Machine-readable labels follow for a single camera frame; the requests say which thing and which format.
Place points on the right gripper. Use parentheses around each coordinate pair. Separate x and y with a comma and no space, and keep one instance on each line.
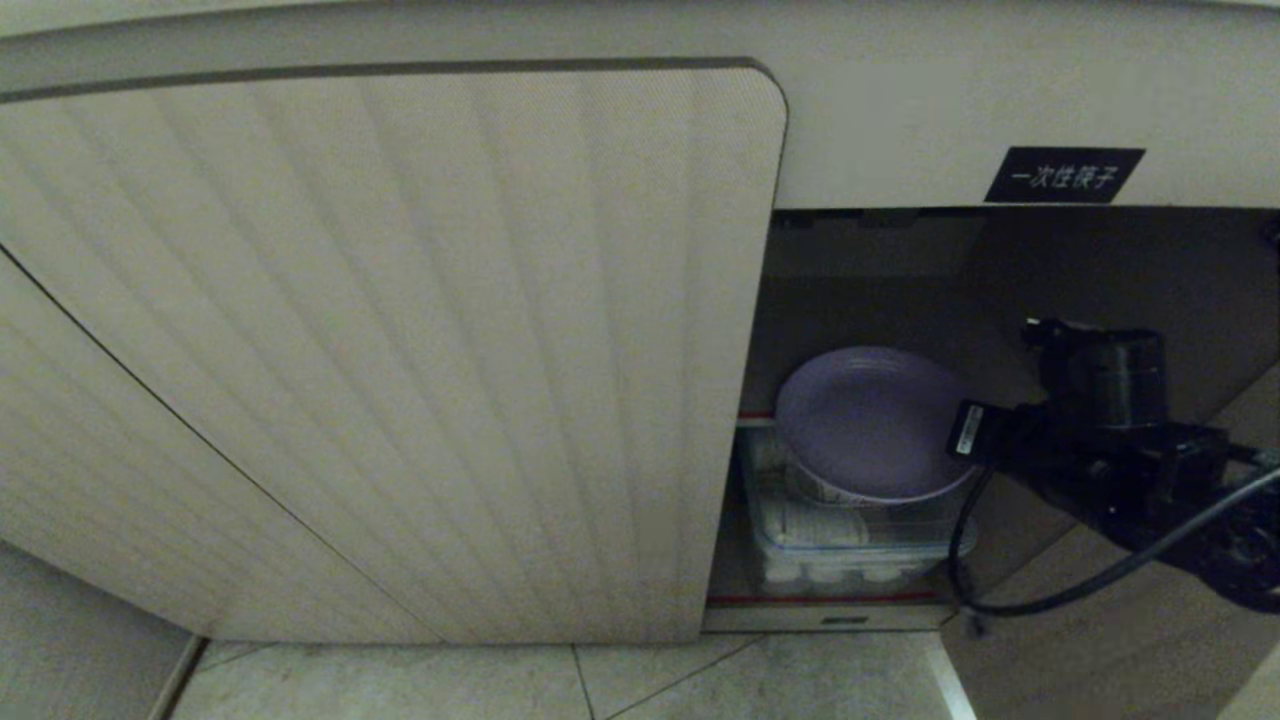
(1005,435)

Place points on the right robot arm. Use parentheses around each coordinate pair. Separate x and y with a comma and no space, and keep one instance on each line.
(1105,380)

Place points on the beige plain cabinet door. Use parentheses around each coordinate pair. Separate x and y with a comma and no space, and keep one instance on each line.
(1100,665)

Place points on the beige cabinet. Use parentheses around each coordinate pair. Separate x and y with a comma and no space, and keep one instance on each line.
(950,110)

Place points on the beige fluted cabinet door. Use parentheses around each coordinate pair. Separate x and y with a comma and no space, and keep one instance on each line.
(400,350)

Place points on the purple round plate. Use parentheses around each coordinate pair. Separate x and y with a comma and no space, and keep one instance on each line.
(865,420)

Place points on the white patterned bowl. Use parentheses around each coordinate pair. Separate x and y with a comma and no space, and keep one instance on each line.
(830,491)

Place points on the clear plastic storage container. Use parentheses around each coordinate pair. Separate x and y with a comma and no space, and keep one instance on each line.
(850,545)

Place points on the black label sign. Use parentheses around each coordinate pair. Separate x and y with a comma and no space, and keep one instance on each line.
(1064,176)

